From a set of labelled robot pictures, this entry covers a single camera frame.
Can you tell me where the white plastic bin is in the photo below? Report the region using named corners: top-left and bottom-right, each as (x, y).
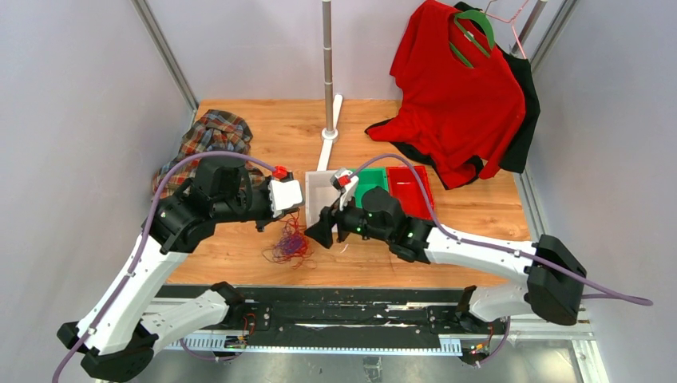
top-left (305, 171), bottom-right (340, 227)

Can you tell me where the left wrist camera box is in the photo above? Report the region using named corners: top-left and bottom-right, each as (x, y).
top-left (268, 180), bottom-right (304, 218)

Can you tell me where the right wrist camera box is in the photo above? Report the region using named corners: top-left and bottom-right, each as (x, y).
top-left (330, 168), bottom-right (359, 211)

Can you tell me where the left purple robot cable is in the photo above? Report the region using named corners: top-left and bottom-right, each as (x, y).
top-left (51, 151), bottom-right (279, 383)

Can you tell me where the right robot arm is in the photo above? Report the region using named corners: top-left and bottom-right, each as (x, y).
top-left (304, 188), bottom-right (587, 333)

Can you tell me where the green hanger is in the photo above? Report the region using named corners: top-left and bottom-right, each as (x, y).
top-left (446, 10), bottom-right (498, 69)

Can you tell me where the red plastic bin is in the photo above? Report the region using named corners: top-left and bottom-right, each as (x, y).
top-left (386, 166), bottom-right (432, 220)

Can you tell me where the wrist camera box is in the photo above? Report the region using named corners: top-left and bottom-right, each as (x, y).
top-left (330, 168), bottom-right (359, 211)
top-left (268, 180), bottom-right (304, 218)

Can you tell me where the red t-shirt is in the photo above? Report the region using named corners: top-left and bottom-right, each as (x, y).
top-left (365, 0), bottom-right (527, 189)

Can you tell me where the pink wire hanger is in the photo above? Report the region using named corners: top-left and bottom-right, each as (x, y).
top-left (483, 0), bottom-right (529, 59)

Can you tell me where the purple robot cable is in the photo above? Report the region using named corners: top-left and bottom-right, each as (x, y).
top-left (350, 153), bottom-right (654, 367)
top-left (51, 151), bottom-right (279, 383)

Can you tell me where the green plastic bin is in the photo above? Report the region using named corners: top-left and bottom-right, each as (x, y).
top-left (354, 168), bottom-right (390, 208)

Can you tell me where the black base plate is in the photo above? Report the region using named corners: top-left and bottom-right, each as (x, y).
top-left (211, 286), bottom-right (505, 352)

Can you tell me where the clothes rack pole with base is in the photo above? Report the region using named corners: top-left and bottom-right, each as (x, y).
top-left (316, 0), bottom-right (343, 171)

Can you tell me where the black t-shirt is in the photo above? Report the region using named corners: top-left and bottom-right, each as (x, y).
top-left (391, 1), bottom-right (541, 176)

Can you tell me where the red cable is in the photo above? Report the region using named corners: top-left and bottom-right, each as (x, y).
top-left (263, 211), bottom-right (316, 270)

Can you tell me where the plaid shirt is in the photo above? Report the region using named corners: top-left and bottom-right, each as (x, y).
top-left (151, 109), bottom-right (264, 198)

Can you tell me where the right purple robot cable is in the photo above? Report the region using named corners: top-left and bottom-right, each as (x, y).
top-left (350, 153), bottom-right (654, 367)

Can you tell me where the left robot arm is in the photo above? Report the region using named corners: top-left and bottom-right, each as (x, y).
top-left (57, 151), bottom-right (303, 382)

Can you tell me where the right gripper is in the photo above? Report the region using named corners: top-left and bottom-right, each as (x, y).
top-left (304, 190), bottom-right (391, 250)

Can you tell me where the aluminium frame rail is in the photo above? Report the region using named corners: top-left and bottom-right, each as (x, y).
top-left (131, 0), bottom-right (199, 114)

